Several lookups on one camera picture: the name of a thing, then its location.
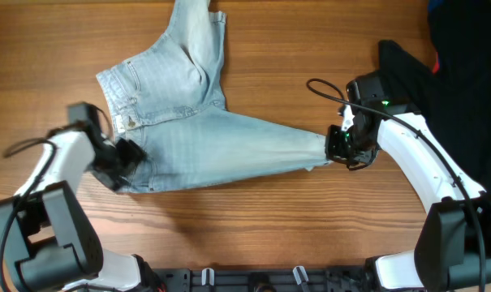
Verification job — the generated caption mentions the light blue denim shorts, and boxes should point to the light blue denim shorts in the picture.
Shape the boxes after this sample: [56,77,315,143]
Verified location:
[97,0,328,193]

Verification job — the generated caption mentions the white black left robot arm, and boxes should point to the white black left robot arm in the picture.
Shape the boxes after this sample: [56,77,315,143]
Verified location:
[0,103,161,291]

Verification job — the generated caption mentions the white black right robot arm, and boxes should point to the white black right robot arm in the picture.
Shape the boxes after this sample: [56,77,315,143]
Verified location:
[325,72,491,291]

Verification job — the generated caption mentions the dark navy garment pile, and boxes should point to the dark navy garment pile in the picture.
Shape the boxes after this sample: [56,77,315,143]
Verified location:
[379,0,491,193]

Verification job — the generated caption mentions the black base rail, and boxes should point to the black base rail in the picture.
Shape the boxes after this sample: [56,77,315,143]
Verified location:
[155,266,374,292]

